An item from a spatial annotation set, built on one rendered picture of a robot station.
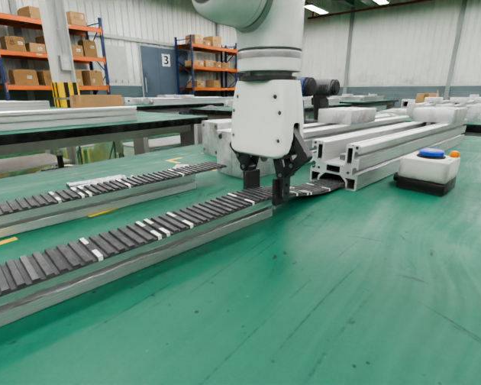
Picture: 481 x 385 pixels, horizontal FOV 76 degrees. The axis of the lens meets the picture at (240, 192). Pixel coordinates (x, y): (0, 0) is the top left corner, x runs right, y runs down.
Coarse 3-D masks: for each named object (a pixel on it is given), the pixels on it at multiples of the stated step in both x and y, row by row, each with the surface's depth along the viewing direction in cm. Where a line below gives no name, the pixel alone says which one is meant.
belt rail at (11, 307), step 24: (240, 216) 41; (264, 216) 44; (168, 240) 33; (192, 240) 36; (96, 264) 28; (120, 264) 31; (144, 264) 32; (24, 288) 25; (48, 288) 27; (72, 288) 27; (0, 312) 24; (24, 312) 25
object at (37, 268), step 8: (24, 256) 28; (32, 256) 28; (40, 256) 28; (24, 264) 26; (32, 264) 27; (40, 264) 26; (48, 264) 27; (24, 272) 26; (32, 272) 25; (40, 272) 26; (48, 272) 25; (32, 280) 24; (40, 280) 25
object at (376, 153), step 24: (312, 144) 61; (336, 144) 62; (360, 144) 55; (384, 144) 61; (408, 144) 71; (432, 144) 88; (456, 144) 103; (312, 168) 62; (336, 168) 62; (360, 168) 56; (384, 168) 64
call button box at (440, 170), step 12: (408, 156) 58; (420, 156) 57; (444, 156) 56; (408, 168) 57; (420, 168) 55; (432, 168) 54; (444, 168) 53; (456, 168) 56; (396, 180) 62; (408, 180) 57; (420, 180) 56; (432, 180) 54; (444, 180) 53; (432, 192) 55; (444, 192) 54
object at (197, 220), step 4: (176, 212) 38; (180, 212) 38; (184, 212) 38; (188, 212) 38; (192, 212) 38; (180, 216) 37; (184, 216) 37; (188, 216) 37; (192, 216) 37; (196, 216) 37; (200, 216) 37; (188, 220) 36; (192, 220) 35; (196, 220) 35; (200, 220) 36; (204, 220) 36; (208, 220) 36; (196, 224) 35; (200, 224) 35
